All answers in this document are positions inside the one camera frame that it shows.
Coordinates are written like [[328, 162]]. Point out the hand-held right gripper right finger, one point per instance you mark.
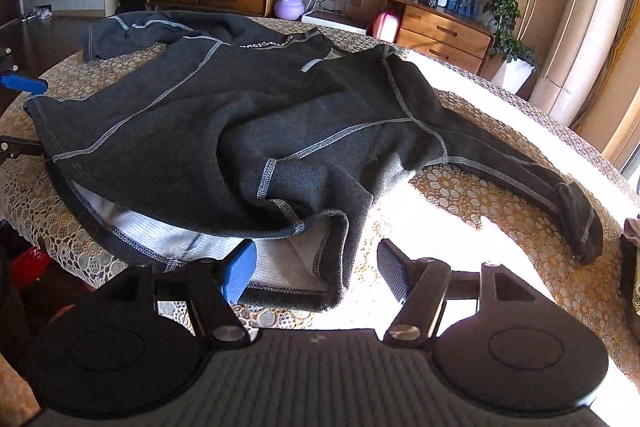
[[395, 274]]

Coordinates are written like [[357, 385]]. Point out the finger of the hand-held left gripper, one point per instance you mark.
[[17, 146], [20, 83]]

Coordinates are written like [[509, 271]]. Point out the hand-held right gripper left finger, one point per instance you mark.
[[240, 269]]

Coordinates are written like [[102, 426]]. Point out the dark grey shirt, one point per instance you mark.
[[250, 132]]

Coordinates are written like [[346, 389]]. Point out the white shoes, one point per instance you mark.
[[44, 13]]

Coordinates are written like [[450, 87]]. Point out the round table with lace cloth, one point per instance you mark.
[[500, 207]]

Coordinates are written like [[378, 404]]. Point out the tall potted tree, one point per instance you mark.
[[515, 74]]

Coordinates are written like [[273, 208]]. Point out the wooden TV cabinet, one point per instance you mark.
[[440, 32]]

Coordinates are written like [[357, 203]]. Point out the pink bag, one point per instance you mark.
[[386, 27]]

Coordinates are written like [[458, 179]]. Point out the white flat box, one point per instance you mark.
[[335, 21]]

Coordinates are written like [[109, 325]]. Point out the white router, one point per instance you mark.
[[311, 3]]

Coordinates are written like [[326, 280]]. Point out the white standing air conditioner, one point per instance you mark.
[[580, 17]]

